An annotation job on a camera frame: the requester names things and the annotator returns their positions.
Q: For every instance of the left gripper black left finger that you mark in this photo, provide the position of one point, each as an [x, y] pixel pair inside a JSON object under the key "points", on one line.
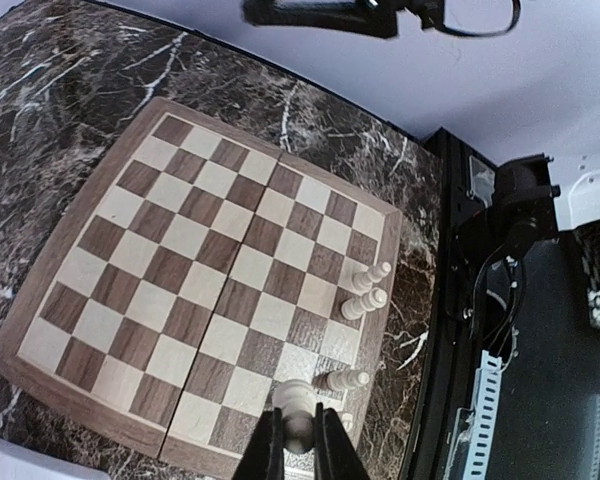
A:
{"points": [[263, 458]]}

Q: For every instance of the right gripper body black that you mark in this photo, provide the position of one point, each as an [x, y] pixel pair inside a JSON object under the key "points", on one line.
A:
{"points": [[384, 12]]}

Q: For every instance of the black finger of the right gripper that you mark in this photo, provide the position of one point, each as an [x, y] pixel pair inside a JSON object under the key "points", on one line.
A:
{"points": [[343, 16]]}

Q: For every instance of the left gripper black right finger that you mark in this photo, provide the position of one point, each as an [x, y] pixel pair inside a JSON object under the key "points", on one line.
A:
{"points": [[335, 457]]}

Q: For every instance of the white chess pawn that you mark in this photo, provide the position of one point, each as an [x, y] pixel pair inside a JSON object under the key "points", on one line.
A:
{"points": [[347, 420], [343, 380]]}

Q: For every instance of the white chess piece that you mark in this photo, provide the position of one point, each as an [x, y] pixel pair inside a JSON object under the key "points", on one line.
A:
{"points": [[372, 300], [297, 401], [363, 281]]}

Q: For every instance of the wooden chess board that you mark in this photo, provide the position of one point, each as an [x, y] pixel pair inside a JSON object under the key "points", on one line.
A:
{"points": [[197, 269]]}

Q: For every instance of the white plastic divided tray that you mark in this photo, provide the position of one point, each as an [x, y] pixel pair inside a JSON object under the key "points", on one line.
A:
{"points": [[19, 463]]}

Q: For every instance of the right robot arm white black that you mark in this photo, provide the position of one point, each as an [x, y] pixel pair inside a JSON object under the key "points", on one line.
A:
{"points": [[535, 198]]}

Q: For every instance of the white slotted cable duct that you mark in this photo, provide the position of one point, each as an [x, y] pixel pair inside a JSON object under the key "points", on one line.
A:
{"points": [[474, 427]]}

